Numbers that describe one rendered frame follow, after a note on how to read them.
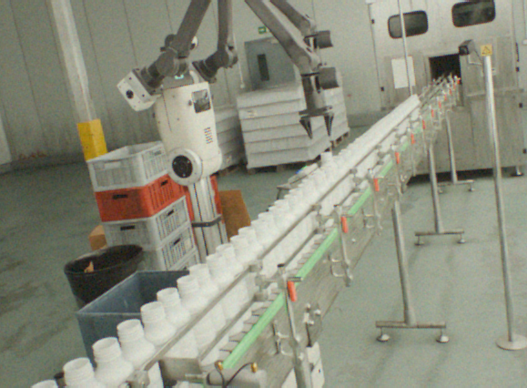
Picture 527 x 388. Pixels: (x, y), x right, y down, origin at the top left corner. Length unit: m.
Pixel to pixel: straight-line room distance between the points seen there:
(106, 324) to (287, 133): 6.86
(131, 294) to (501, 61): 4.94
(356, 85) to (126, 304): 10.49
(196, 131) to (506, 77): 4.36
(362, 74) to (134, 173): 8.54
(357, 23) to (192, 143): 9.86
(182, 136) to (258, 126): 6.17
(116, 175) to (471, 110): 3.70
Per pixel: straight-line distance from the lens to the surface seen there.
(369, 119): 12.06
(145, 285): 1.94
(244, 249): 1.27
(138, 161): 3.96
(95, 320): 1.69
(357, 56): 12.03
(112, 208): 4.15
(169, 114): 2.32
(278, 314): 1.34
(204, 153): 2.34
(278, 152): 8.42
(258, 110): 8.43
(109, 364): 0.90
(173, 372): 0.99
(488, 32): 6.20
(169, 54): 2.11
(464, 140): 6.31
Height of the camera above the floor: 1.51
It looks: 12 degrees down
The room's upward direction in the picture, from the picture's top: 10 degrees counter-clockwise
